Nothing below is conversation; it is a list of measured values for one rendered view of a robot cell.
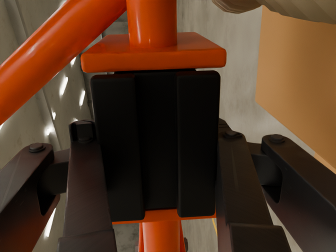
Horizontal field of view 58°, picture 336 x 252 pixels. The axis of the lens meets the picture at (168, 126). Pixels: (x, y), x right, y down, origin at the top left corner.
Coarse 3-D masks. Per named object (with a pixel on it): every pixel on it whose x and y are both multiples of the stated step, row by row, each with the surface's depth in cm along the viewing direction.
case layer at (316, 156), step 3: (315, 153) 109; (315, 156) 109; (318, 156) 107; (318, 159) 107; (321, 159) 105; (321, 162) 105; (324, 162) 103; (327, 162) 101; (327, 165) 101; (330, 165) 100; (330, 168) 100; (333, 168) 98; (333, 171) 98
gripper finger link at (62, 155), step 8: (56, 152) 13; (64, 152) 13; (56, 160) 12; (64, 160) 12; (48, 168) 12; (56, 168) 12; (64, 168) 12; (40, 176) 12; (48, 176) 12; (56, 176) 12; (64, 176) 12; (40, 184) 12; (48, 184) 12; (56, 184) 12; (64, 184) 12; (40, 192) 12; (48, 192) 12; (56, 192) 12; (64, 192) 13
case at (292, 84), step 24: (264, 24) 34; (288, 24) 28; (312, 24) 24; (264, 48) 34; (288, 48) 28; (312, 48) 24; (264, 72) 35; (288, 72) 29; (312, 72) 24; (264, 96) 35; (288, 96) 29; (312, 96) 25; (288, 120) 29; (312, 120) 25; (312, 144) 25
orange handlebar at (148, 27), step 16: (128, 0) 13; (144, 0) 12; (160, 0) 12; (128, 16) 13; (144, 16) 12; (160, 16) 12; (128, 32) 13; (144, 32) 13; (160, 32) 13; (176, 32) 14; (144, 224) 17; (160, 224) 16; (176, 224) 17; (144, 240) 18; (160, 240) 17; (176, 240) 17
